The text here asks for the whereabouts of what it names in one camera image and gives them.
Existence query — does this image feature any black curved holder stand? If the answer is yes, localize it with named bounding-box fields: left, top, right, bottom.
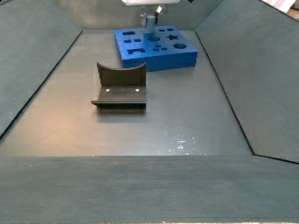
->
left=91, top=63, right=146, bottom=108

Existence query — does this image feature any light blue oval peg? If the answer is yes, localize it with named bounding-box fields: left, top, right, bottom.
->
left=145, top=15, right=155, bottom=33

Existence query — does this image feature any blue shape sorting board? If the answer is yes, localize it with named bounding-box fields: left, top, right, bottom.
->
left=115, top=25, right=198, bottom=72

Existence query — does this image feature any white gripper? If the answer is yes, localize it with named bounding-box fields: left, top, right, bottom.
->
left=122, top=0, right=181, bottom=22

